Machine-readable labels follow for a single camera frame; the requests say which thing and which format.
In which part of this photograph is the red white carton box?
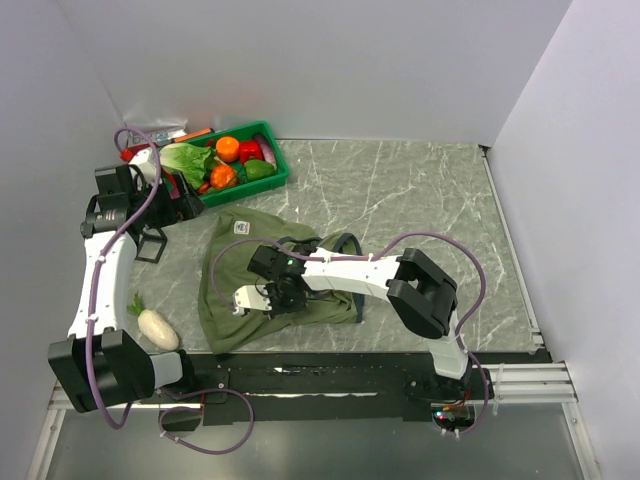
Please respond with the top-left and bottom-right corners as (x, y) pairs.
(126, 125), (188, 153)

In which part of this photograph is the aluminium rail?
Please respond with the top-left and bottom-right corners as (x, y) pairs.
(47, 363), (579, 411)

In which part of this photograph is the green plastic tray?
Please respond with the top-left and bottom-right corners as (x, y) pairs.
(170, 121), (290, 208)

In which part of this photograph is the purple cable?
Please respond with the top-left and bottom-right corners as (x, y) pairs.
(84, 127), (255, 454)
(209, 231), (494, 440)

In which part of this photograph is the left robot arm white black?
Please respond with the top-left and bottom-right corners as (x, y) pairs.
(48, 164), (204, 413)

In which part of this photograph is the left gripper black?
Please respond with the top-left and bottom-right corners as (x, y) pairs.
(129, 171), (206, 230)

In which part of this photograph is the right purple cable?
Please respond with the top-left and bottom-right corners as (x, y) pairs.
(209, 231), (494, 440)

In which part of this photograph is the green toy pepper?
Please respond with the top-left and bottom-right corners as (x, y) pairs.
(243, 159), (277, 182)

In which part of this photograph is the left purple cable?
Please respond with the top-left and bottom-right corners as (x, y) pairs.
(84, 127), (255, 454)

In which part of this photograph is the toy lettuce head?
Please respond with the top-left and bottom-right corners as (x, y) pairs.
(159, 143), (215, 190)

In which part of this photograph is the orange toy pumpkin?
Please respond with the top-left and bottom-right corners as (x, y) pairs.
(209, 164), (238, 190)

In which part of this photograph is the olive green tank top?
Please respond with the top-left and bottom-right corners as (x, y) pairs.
(198, 206), (364, 354)

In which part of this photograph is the purple toy eggplant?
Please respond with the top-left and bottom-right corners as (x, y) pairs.
(253, 133), (277, 168)

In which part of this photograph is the red toy pepper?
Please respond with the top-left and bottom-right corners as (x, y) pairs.
(238, 140), (264, 165)

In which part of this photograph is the white toy radish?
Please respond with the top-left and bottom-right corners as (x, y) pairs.
(127, 293), (180, 351)

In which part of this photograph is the black square frame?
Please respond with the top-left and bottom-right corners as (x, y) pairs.
(135, 229), (168, 264)

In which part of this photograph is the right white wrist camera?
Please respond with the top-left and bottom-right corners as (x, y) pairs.
(232, 285), (272, 316)

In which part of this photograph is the orange toy fruit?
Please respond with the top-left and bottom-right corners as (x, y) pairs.
(215, 136), (240, 163)

